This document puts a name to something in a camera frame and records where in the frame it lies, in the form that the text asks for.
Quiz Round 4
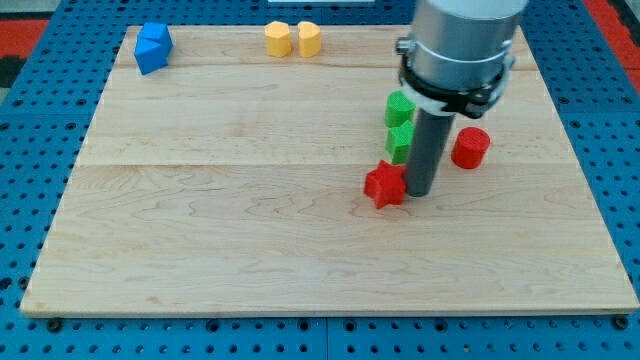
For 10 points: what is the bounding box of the black and white clamp mount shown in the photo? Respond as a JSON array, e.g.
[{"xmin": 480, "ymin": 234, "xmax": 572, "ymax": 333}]
[{"xmin": 396, "ymin": 37, "xmax": 515, "ymax": 119}]

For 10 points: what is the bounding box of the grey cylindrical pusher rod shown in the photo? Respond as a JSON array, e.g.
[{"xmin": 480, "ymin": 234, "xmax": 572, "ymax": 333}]
[{"xmin": 404, "ymin": 109, "xmax": 455, "ymax": 197}]

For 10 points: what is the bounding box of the red star block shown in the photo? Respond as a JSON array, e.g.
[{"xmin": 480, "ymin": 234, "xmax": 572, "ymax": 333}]
[{"xmin": 364, "ymin": 160, "xmax": 406, "ymax": 209}]

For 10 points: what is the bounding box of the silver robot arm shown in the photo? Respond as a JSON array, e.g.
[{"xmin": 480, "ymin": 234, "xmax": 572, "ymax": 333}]
[{"xmin": 396, "ymin": 0, "xmax": 528, "ymax": 197}]

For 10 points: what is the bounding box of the green star block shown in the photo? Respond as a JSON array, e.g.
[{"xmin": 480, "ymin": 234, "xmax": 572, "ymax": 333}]
[{"xmin": 385, "ymin": 120, "xmax": 414, "ymax": 165}]

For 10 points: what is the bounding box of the green round block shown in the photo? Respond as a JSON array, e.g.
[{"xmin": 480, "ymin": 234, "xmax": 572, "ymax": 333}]
[{"xmin": 384, "ymin": 91, "xmax": 415, "ymax": 128}]

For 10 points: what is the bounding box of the red cylinder block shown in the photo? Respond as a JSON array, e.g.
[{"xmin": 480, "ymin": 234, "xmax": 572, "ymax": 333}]
[{"xmin": 451, "ymin": 127, "xmax": 491, "ymax": 169}]

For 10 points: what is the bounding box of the yellow heart block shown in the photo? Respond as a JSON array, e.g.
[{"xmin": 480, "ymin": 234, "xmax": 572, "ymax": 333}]
[{"xmin": 297, "ymin": 21, "xmax": 322, "ymax": 58}]

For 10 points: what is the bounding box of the yellow hexagon block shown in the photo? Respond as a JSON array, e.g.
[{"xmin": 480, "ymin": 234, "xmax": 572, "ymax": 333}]
[{"xmin": 264, "ymin": 21, "xmax": 292, "ymax": 58}]

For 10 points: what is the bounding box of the wooden board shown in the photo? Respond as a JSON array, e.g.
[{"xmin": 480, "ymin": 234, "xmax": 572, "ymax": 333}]
[{"xmin": 21, "ymin": 26, "xmax": 639, "ymax": 318}]

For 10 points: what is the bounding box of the blue angular block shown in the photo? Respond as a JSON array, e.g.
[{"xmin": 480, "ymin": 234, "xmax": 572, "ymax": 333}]
[{"xmin": 134, "ymin": 23, "xmax": 173, "ymax": 75}]

